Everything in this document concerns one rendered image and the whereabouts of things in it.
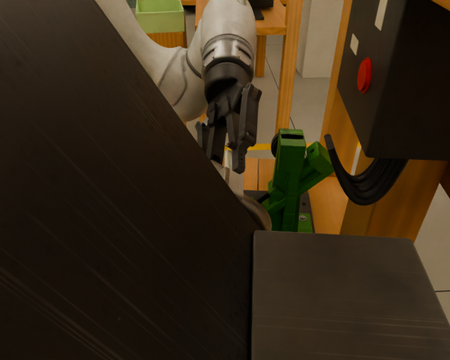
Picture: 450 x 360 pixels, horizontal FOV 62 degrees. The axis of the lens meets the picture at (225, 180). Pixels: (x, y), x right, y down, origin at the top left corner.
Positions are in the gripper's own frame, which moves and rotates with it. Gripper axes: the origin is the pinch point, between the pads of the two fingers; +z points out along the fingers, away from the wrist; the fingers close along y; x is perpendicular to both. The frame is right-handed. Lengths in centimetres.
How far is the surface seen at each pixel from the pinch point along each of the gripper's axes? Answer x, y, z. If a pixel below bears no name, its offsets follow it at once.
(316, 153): 23.4, 0.5, -16.3
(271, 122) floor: 166, -126, -191
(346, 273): 4.6, 13.7, 15.6
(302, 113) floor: 192, -111, -209
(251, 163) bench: 41, -34, -40
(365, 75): -4.0, 23.7, 1.2
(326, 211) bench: 50, -15, -19
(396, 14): -8.4, 28.8, 1.9
